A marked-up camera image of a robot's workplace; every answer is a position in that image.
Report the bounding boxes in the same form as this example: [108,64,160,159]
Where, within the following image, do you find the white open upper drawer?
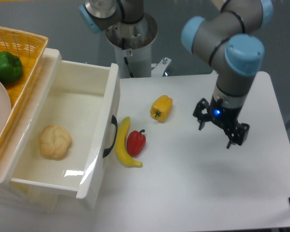
[0,48,121,200]

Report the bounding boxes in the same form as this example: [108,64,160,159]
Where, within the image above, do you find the black cable on pedestal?
[121,38,135,79]

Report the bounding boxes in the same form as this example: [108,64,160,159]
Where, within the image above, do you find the black drawer handle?
[103,115,118,158]

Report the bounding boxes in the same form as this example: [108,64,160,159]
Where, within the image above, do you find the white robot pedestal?
[105,13,158,78]

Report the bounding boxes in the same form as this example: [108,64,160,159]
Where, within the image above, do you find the round beige bread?
[38,125,72,160]

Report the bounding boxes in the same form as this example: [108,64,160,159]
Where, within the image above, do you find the white drawer cabinet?
[0,47,121,214]

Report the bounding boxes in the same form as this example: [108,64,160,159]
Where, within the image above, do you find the yellow woven basket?
[0,27,48,159]

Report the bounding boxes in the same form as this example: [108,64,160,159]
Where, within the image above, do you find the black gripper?
[193,98,250,149]

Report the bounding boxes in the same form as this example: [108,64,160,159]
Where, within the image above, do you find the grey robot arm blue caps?
[79,0,274,145]

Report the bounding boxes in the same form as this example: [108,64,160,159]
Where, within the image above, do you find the red bell pepper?
[126,129,146,157]

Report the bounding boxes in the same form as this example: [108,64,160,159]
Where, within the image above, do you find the green bell pepper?
[0,51,23,84]

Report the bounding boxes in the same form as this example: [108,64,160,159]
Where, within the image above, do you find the white table mounting bracket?
[151,57,172,77]

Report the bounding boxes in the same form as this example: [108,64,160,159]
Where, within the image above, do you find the yellow bell pepper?
[150,95,173,123]

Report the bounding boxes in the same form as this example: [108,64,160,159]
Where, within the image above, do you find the yellow banana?
[115,116,143,168]

